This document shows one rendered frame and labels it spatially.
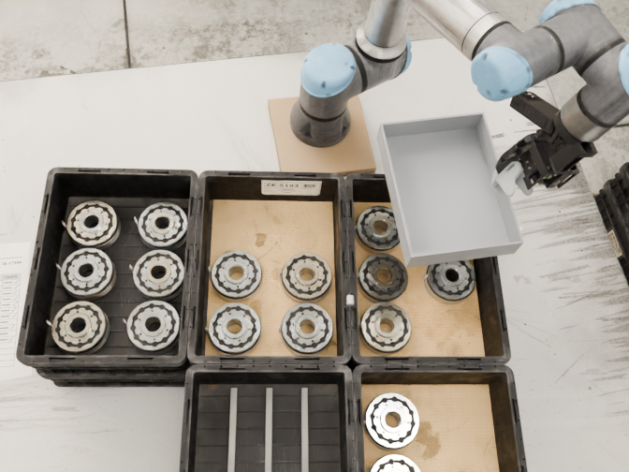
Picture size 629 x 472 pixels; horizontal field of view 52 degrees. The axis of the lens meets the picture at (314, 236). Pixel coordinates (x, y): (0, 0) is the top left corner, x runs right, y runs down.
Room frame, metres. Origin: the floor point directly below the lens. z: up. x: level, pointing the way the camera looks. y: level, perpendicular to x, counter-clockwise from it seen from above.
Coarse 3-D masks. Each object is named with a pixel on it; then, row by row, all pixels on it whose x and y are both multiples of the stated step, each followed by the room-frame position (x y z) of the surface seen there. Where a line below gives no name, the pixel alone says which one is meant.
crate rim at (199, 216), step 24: (192, 288) 0.39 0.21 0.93; (192, 312) 0.34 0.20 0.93; (192, 336) 0.30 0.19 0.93; (192, 360) 0.25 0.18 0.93; (216, 360) 0.26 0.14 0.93; (240, 360) 0.27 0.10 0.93; (264, 360) 0.27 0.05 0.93; (288, 360) 0.28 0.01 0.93; (312, 360) 0.29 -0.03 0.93; (336, 360) 0.30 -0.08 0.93
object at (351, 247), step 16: (352, 176) 0.68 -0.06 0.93; (368, 176) 0.69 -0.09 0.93; (384, 176) 0.70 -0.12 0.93; (352, 192) 0.65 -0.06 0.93; (352, 208) 0.61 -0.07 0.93; (352, 224) 0.57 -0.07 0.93; (352, 240) 0.54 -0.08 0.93; (352, 256) 0.51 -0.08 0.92; (496, 256) 0.56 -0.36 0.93; (352, 272) 0.47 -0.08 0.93; (496, 272) 0.52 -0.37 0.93; (352, 288) 0.44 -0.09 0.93; (496, 288) 0.49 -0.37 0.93; (496, 304) 0.46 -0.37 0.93; (352, 320) 0.38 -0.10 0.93; (352, 336) 0.35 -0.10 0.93; (352, 352) 0.32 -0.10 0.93
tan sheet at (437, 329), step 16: (368, 256) 0.55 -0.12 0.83; (400, 256) 0.57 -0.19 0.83; (416, 272) 0.54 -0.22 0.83; (416, 288) 0.50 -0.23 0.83; (368, 304) 0.45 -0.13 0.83; (400, 304) 0.46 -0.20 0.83; (416, 304) 0.46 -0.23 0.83; (432, 304) 0.47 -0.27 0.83; (448, 304) 0.48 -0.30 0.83; (464, 304) 0.48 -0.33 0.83; (416, 320) 0.43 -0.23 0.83; (432, 320) 0.44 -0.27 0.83; (448, 320) 0.44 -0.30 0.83; (464, 320) 0.45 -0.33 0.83; (480, 320) 0.45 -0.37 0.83; (416, 336) 0.40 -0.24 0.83; (432, 336) 0.40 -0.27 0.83; (448, 336) 0.41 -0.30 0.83; (464, 336) 0.41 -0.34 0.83; (480, 336) 0.42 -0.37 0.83; (368, 352) 0.35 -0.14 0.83; (400, 352) 0.36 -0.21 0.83; (416, 352) 0.36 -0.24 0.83; (432, 352) 0.37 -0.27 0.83; (448, 352) 0.38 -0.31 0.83; (464, 352) 0.38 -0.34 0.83; (480, 352) 0.39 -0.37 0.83
